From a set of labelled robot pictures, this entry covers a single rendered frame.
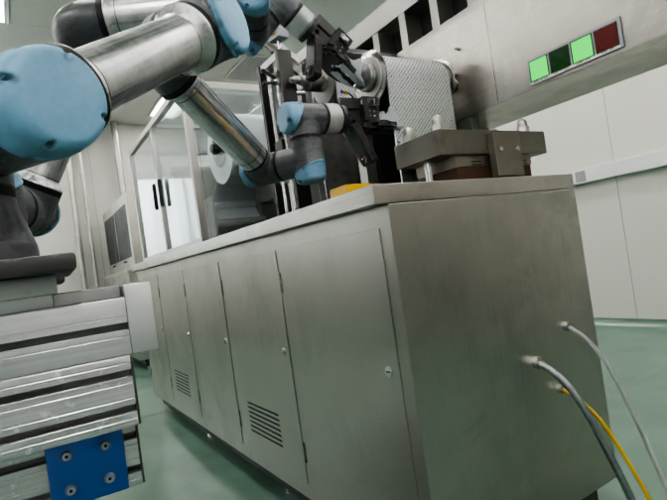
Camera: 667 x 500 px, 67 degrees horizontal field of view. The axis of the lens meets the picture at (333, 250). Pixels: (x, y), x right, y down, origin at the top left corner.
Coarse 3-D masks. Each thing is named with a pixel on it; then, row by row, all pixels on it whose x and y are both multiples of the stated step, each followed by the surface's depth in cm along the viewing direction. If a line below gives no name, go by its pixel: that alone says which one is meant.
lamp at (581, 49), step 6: (588, 36) 120; (576, 42) 123; (582, 42) 122; (588, 42) 120; (576, 48) 123; (582, 48) 122; (588, 48) 121; (576, 54) 123; (582, 54) 122; (588, 54) 121; (576, 60) 123
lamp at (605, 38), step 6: (612, 24) 115; (600, 30) 118; (606, 30) 117; (612, 30) 115; (600, 36) 118; (606, 36) 117; (612, 36) 116; (600, 42) 118; (606, 42) 117; (612, 42) 116; (600, 48) 118; (606, 48) 117
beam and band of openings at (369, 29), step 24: (408, 0) 171; (432, 0) 162; (456, 0) 163; (480, 0) 146; (360, 24) 194; (384, 24) 183; (408, 24) 174; (432, 24) 163; (360, 48) 199; (384, 48) 188; (408, 48) 174
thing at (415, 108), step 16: (400, 96) 137; (416, 96) 141; (432, 96) 144; (448, 96) 147; (400, 112) 137; (416, 112) 140; (432, 112) 143; (448, 112) 147; (416, 128) 139; (448, 128) 146; (400, 144) 136
